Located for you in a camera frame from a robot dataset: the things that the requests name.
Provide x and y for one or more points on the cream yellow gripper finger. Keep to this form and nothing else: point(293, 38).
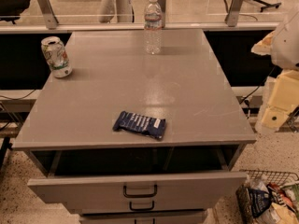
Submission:
point(284, 99)

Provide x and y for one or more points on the blue rxbar blueberry wrapper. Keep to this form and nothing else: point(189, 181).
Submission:
point(140, 124)

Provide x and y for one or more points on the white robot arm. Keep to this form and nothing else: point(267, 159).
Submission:
point(285, 42)

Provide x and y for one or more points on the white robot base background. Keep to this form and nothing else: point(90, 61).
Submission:
point(123, 9)

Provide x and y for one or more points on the clear plastic water bottle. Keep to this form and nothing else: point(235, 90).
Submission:
point(153, 18)

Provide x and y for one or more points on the red snack bag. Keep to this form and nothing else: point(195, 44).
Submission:
point(281, 196)

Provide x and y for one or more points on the blue snack bag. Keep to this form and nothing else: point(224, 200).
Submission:
point(260, 201)

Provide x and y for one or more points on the yellow snack bag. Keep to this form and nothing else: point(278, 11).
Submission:
point(278, 214)

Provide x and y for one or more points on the grey lower drawer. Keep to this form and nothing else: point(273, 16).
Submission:
point(165, 217)

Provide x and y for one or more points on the grey open top drawer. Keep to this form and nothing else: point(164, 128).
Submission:
point(90, 182)

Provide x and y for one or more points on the white green soda can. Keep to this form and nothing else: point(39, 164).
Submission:
point(56, 57)

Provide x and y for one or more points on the black office chair left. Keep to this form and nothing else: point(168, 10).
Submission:
point(11, 10)

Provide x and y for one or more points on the wire basket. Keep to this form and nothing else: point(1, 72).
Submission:
point(259, 180)

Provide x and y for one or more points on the right metal bracket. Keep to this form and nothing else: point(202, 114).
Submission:
point(232, 17)

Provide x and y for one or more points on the metal bracket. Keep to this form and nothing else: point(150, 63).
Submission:
point(161, 3)
point(48, 14)
point(232, 17)

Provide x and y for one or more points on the middle metal bracket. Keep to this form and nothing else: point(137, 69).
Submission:
point(161, 3)

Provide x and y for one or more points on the black top drawer handle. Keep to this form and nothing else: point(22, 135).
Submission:
point(139, 192)

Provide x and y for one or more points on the black drawer handle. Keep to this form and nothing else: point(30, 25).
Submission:
point(139, 192)
point(139, 207)

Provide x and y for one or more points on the left metal bracket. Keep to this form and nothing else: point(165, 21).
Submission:
point(48, 14)

